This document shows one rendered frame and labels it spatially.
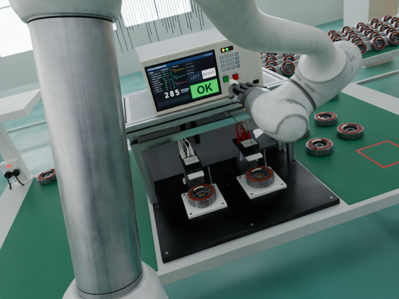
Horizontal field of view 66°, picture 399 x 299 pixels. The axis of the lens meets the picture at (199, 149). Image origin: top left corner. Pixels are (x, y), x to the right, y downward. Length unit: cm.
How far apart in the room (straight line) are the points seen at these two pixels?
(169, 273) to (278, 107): 62
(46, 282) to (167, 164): 64
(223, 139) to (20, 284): 95
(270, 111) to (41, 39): 51
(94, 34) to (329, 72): 52
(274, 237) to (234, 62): 63
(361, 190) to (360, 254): 84
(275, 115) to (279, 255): 138
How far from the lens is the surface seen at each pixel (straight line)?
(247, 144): 123
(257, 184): 119
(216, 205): 116
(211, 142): 138
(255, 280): 190
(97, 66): 40
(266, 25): 53
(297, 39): 60
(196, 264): 104
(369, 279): 195
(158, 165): 138
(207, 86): 116
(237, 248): 104
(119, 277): 48
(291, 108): 73
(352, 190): 125
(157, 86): 112
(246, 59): 119
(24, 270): 133
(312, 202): 115
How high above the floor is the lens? 151
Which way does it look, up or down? 28 degrees down
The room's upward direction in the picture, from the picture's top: 13 degrees counter-clockwise
